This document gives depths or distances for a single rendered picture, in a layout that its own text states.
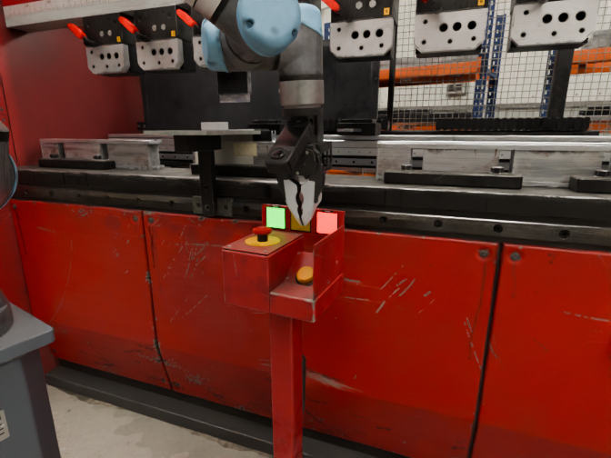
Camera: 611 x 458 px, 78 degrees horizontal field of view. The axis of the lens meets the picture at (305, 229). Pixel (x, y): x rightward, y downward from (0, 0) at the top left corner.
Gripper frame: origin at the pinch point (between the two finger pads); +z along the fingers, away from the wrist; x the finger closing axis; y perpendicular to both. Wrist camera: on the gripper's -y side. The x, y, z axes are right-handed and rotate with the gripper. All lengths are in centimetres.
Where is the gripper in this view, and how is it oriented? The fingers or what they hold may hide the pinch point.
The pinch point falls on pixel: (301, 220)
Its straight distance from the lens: 70.4
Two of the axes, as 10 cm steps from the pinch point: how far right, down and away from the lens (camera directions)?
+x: -9.1, -1.1, 4.1
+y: 4.2, -3.1, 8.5
